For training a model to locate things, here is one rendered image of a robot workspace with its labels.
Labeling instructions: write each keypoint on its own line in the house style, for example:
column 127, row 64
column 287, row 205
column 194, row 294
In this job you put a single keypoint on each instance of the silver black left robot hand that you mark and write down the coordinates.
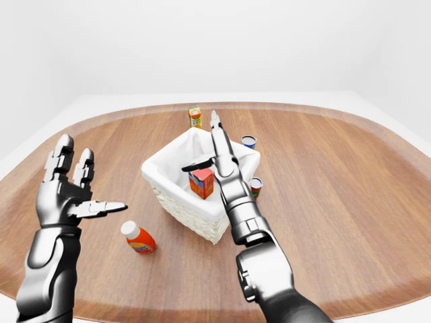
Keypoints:
column 55, row 202

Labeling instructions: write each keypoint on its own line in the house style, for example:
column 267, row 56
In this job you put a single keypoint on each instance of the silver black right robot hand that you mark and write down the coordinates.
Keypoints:
column 232, row 188

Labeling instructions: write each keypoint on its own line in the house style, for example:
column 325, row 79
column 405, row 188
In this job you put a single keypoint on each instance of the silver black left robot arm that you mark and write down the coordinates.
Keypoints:
column 47, row 269

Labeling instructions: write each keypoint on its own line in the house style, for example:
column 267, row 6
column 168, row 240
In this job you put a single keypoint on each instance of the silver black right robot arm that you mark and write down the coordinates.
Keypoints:
column 272, row 282

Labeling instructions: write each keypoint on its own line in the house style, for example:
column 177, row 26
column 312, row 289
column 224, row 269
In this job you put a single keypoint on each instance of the white wicker basket with liner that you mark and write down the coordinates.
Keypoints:
column 188, row 188

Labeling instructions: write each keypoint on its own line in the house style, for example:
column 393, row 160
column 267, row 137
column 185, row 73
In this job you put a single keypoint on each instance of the red green tin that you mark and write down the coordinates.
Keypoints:
column 256, row 186

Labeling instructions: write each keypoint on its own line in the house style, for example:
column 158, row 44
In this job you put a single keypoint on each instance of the red orange printed box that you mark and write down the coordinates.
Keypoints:
column 202, row 183

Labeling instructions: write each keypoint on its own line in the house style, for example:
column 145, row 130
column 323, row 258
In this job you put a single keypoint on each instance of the blue white tin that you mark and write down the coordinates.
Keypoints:
column 249, row 141

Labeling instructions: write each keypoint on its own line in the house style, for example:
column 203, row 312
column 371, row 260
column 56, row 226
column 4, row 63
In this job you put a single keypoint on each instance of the yellow orange juice carton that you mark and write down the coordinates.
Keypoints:
column 195, row 117

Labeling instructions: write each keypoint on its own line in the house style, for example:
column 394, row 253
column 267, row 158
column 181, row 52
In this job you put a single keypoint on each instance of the orange bottle with white cap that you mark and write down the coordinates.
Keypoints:
column 139, row 237

